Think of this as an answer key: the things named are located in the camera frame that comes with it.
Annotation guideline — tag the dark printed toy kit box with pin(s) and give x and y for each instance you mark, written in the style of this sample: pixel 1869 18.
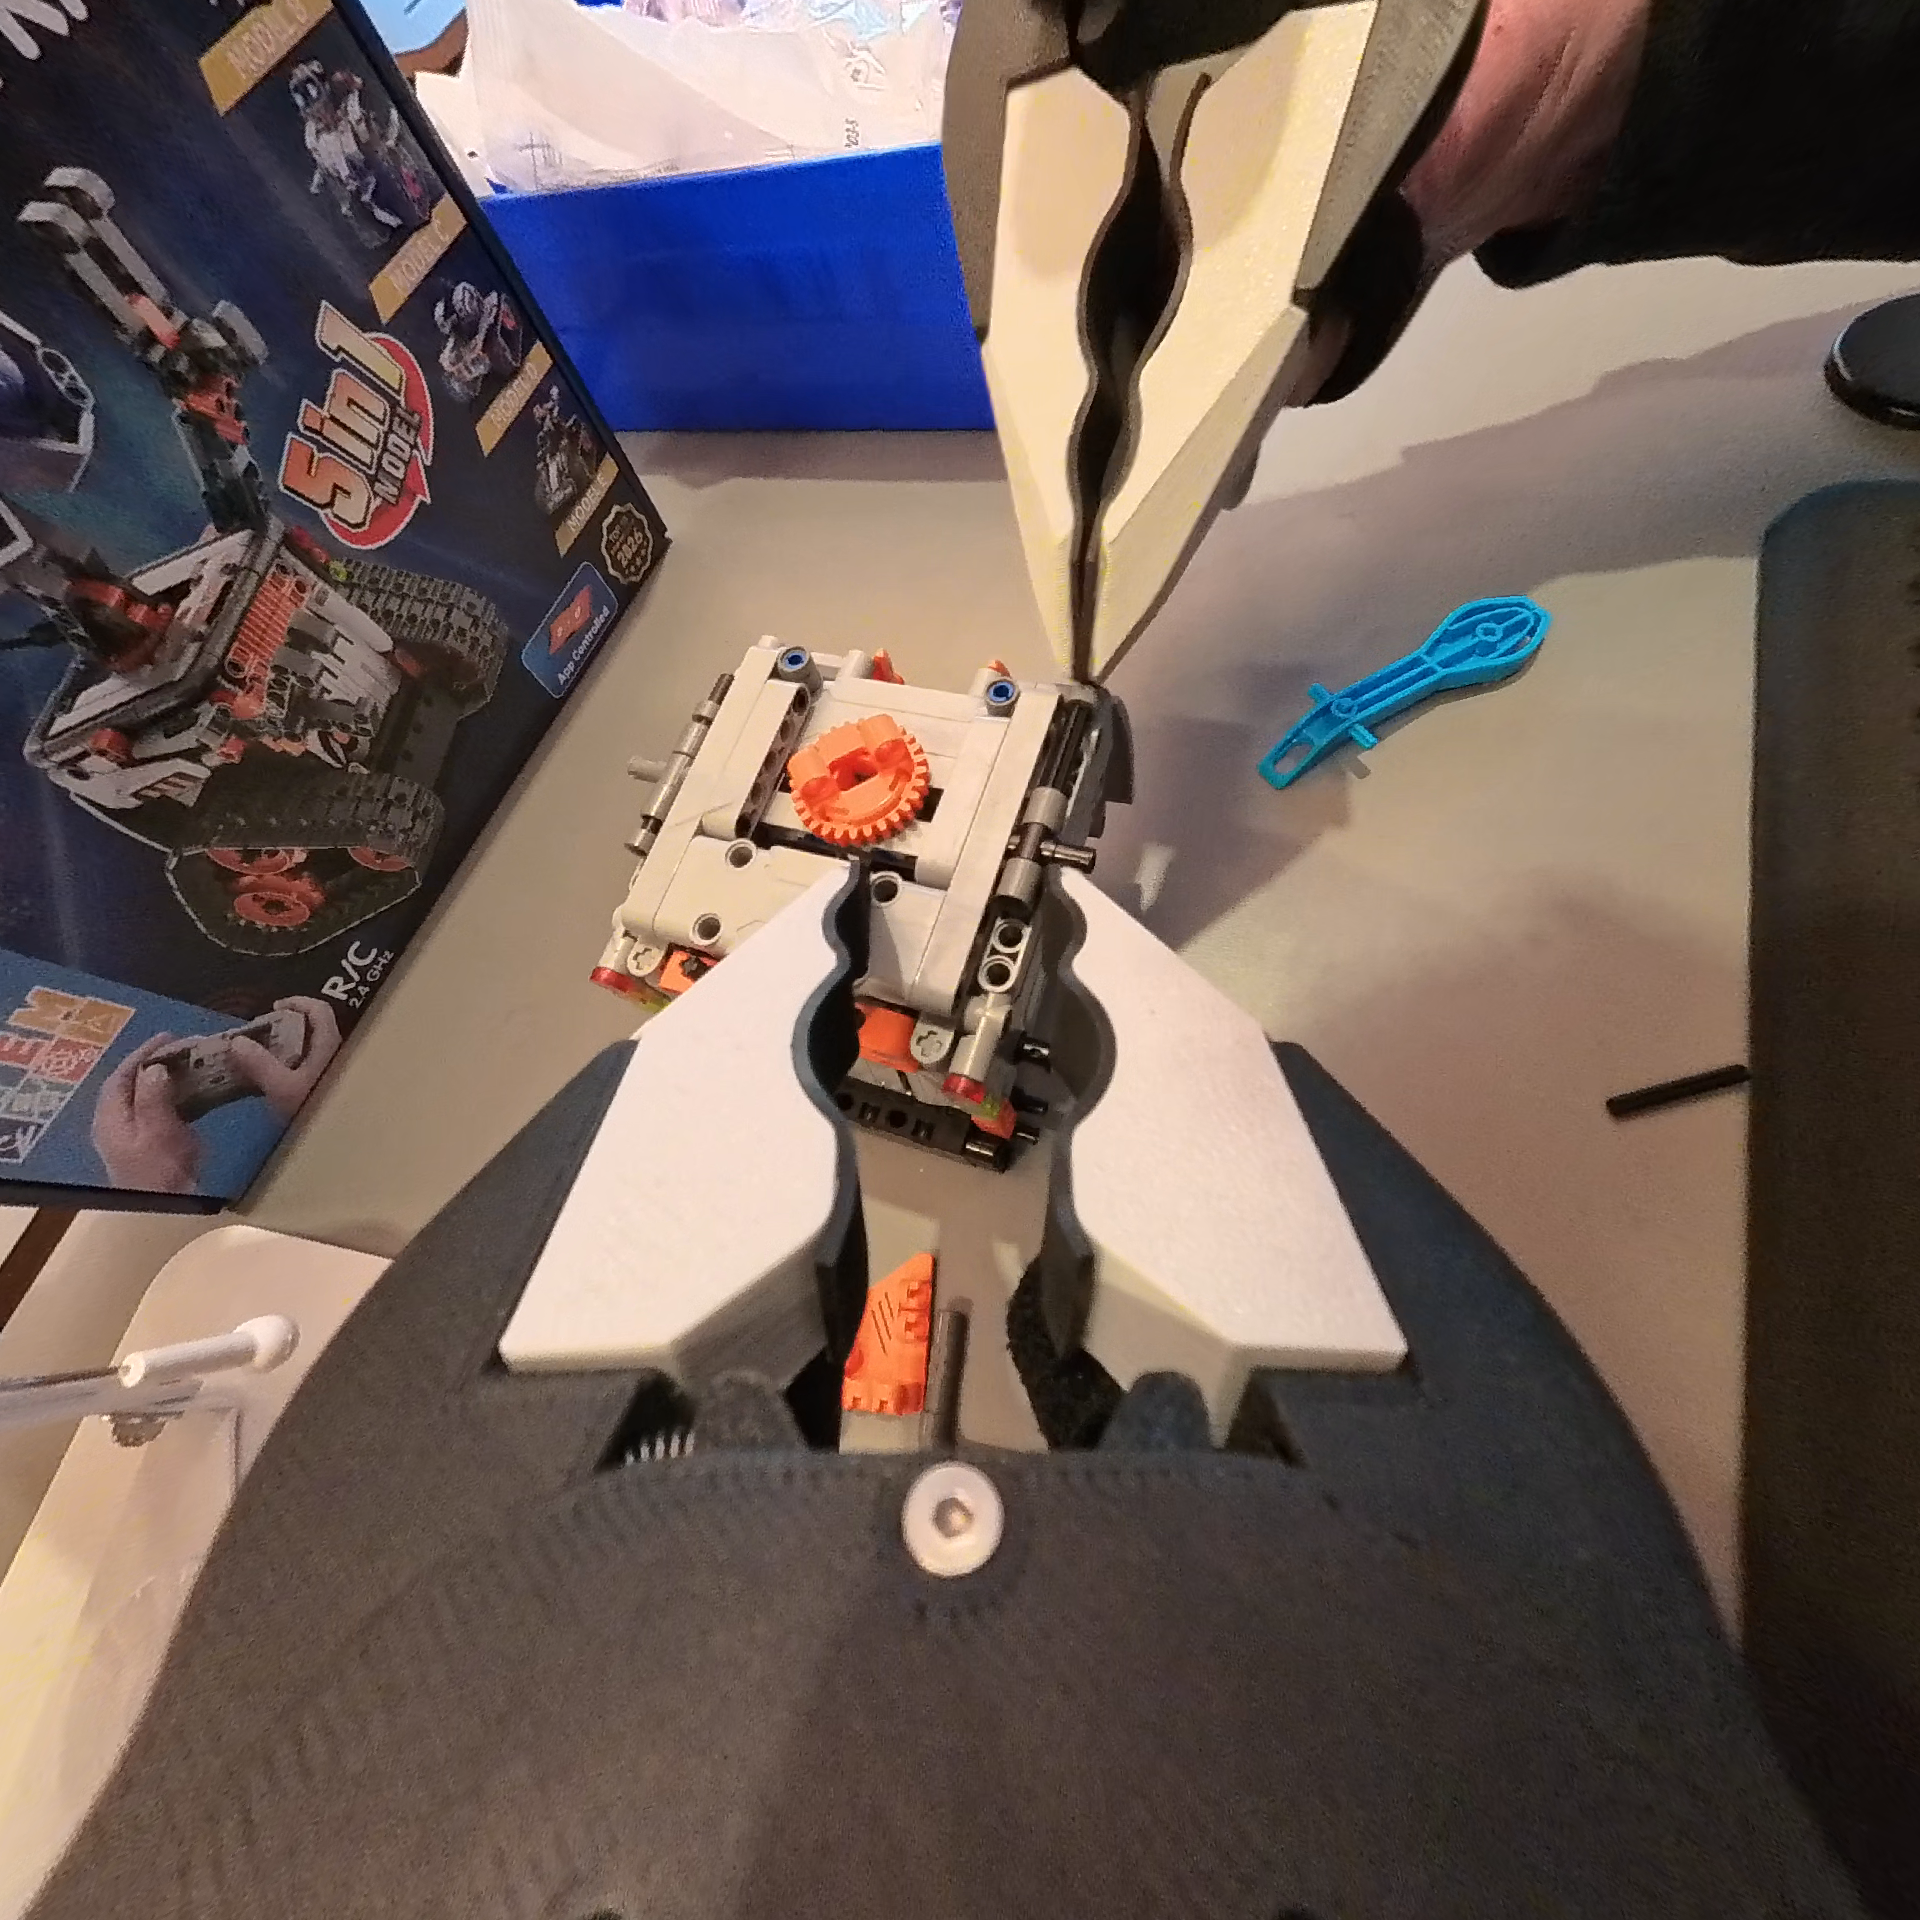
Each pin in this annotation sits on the dark printed toy kit box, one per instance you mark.
pixel 270 600

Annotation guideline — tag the clear plastic bags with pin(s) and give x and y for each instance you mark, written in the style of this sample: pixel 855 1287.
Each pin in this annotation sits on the clear plastic bags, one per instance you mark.
pixel 674 90

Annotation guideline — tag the grey bent toy tube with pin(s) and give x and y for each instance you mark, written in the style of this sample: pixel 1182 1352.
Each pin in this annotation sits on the grey bent toy tube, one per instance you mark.
pixel 950 1381

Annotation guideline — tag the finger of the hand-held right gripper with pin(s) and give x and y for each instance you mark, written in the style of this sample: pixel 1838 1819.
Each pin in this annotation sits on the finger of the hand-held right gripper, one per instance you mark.
pixel 1050 299
pixel 1244 271

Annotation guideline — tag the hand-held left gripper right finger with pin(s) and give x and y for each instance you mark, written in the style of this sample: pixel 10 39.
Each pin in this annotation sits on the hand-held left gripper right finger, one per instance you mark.
pixel 1230 1200

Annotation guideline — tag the white stand with flat base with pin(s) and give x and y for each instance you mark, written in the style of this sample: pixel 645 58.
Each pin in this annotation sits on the white stand with flat base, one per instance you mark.
pixel 194 1484

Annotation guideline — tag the blue storage bin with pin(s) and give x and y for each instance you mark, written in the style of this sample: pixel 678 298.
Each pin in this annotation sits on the blue storage bin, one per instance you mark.
pixel 750 299

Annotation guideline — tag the black toy axle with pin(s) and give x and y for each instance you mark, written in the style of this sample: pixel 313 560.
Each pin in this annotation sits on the black toy axle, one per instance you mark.
pixel 1680 1090

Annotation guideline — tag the dark perforated pad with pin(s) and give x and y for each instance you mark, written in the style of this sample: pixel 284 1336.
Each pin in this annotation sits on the dark perforated pad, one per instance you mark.
pixel 1846 1050

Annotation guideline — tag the blue plastic toy wrench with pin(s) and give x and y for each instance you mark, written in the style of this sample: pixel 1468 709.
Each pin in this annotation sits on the blue plastic toy wrench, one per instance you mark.
pixel 1394 691

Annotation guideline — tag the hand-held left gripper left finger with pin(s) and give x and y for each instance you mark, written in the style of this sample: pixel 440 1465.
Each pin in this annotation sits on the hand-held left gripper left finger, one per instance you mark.
pixel 690 1200

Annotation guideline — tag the grey orange toy block model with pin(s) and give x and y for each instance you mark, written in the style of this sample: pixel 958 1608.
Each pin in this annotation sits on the grey orange toy block model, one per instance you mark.
pixel 930 884

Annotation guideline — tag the person's right hand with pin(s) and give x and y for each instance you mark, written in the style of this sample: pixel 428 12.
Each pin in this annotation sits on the person's right hand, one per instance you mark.
pixel 1529 105

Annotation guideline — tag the orange toy panel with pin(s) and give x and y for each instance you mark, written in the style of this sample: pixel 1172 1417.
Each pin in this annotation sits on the orange toy panel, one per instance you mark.
pixel 892 1343

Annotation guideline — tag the person's right forearm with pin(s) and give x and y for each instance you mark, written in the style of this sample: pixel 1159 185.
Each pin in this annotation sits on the person's right forearm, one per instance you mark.
pixel 1769 119

